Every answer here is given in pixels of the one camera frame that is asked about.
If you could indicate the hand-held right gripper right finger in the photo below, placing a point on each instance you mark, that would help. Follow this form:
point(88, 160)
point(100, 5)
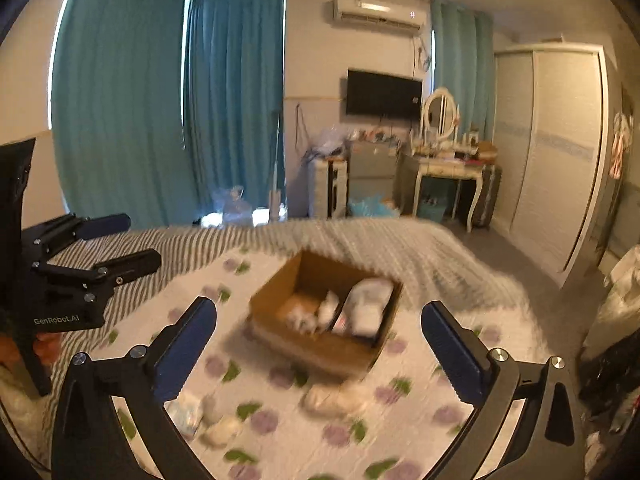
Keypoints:
point(454, 355)

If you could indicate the teal storage basket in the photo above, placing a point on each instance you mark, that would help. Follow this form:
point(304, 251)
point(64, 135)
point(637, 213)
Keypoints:
point(434, 210)

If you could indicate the clear plastic bag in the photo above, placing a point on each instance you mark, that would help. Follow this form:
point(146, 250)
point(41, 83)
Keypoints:
point(330, 142)
point(231, 206)

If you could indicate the brown cardboard box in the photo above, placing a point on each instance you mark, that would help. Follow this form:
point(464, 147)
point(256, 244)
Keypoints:
point(325, 352)

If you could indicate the white plastic bag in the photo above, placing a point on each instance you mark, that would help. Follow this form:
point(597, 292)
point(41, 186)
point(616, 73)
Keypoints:
point(620, 295)

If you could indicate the blue plastic bag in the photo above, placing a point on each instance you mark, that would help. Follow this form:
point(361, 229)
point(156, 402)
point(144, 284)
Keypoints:
point(372, 206)

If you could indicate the person's left hand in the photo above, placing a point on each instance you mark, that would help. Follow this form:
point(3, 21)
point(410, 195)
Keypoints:
point(48, 350)

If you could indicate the large white soft pack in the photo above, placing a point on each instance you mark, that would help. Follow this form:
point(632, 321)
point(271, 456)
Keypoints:
point(367, 305)

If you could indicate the white soft bundle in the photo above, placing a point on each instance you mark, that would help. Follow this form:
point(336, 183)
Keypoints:
point(330, 399)

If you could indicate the dark suitcase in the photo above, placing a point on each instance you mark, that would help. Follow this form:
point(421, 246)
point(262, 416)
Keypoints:
point(487, 195)

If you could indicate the orange and white plush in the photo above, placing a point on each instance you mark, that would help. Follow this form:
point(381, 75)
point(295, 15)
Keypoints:
point(299, 315)

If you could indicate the small white plush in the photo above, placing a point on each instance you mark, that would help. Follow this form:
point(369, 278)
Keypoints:
point(328, 310)

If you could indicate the white air conditioner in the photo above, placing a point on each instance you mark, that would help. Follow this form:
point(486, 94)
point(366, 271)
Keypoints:
point(380, 12)

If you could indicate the black wall television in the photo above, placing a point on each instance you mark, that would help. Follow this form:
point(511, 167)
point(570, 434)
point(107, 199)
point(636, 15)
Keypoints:
point(382, 92)

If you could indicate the white drawer unit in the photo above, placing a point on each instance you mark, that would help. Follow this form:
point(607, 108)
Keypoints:
point(327, 187)

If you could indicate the white oval vanity mirror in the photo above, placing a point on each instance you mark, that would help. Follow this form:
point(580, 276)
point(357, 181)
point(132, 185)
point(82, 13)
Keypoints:
point(440, 112)

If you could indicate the white mop pole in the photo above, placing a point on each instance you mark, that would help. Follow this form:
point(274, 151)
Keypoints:
point(276, 170)

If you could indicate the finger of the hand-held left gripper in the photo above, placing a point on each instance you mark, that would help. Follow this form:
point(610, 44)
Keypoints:
point(107, 224)
point(135, 264)

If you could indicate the floral white blanket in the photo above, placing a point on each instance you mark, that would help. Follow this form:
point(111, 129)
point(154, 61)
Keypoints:
point(280, 430)

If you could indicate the dark clutter pile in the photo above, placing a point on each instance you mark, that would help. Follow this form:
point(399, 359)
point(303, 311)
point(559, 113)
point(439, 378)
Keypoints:
point(612, 375)

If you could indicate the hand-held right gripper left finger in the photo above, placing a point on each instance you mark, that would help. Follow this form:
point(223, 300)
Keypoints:
point(184, 352)

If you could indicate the white sliding door wardrobe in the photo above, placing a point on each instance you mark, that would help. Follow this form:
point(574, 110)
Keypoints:
point(555, 150)

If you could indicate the grey striped bed cover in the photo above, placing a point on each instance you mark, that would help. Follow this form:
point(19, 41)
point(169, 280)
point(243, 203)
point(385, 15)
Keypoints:
point(440, 260)

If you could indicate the small white soft roll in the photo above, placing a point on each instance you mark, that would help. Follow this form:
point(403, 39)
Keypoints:
point(222, 431)

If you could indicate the white dressing table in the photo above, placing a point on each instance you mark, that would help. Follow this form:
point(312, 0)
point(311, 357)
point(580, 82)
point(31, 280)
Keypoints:
point(442, 170)

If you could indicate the wide teal curtain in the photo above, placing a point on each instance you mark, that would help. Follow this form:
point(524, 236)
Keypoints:
point(120, 110)

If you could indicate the narrow teal curtain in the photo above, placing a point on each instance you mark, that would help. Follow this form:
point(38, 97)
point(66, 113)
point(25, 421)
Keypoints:
point(462, 70)

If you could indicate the hanging pink white cloth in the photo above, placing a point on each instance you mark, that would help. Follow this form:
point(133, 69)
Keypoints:
point(619, 145)

